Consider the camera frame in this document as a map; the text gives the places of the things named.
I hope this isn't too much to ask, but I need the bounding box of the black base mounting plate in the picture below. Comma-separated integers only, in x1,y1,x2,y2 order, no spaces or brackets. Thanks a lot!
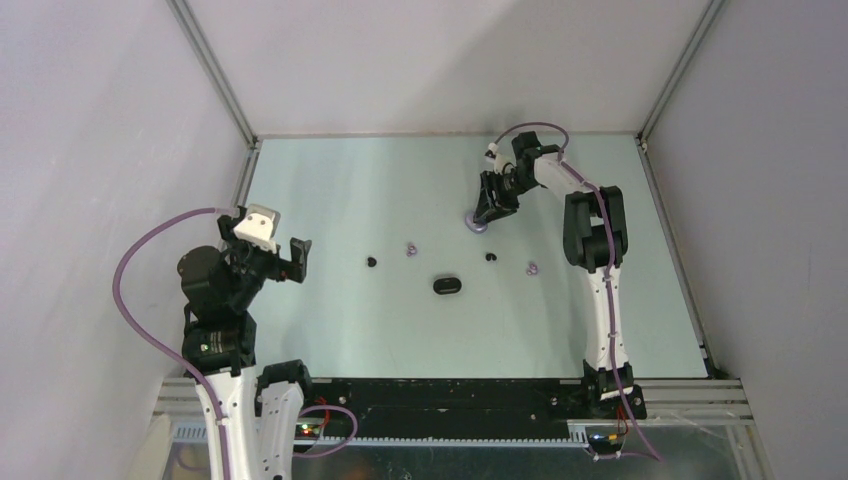
305,378,623,441

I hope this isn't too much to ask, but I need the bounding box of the purple earbud charging case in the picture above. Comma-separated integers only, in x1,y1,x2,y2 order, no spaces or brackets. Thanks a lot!
464,212,488,234

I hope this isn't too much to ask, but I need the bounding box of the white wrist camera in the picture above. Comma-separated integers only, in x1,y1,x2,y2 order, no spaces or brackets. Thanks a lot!
484,142,514,175
233,204,280,254

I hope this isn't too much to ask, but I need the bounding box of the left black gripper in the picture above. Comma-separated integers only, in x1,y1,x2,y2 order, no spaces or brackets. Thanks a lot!
219,216,310,307

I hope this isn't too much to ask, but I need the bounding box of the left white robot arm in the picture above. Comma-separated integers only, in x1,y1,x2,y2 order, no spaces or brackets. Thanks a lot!
177,205,316,479

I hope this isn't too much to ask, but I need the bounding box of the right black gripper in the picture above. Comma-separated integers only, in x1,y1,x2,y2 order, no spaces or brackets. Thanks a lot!
474,170,539,224

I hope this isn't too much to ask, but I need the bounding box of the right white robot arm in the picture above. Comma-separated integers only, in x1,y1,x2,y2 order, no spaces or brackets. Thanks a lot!
465,131,646,420

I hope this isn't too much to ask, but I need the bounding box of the black earbud charging case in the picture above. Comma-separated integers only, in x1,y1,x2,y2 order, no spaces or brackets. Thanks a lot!
432,276,463,296

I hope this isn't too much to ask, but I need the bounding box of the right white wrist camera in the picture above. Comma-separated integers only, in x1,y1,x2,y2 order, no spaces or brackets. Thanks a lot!
484,142,514,175

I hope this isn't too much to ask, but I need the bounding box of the aluminium frame rail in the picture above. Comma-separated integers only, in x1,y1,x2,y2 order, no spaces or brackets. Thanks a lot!
167,0,260,204

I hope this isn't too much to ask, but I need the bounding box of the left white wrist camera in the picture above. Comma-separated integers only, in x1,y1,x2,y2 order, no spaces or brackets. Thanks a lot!
233,204,280,254

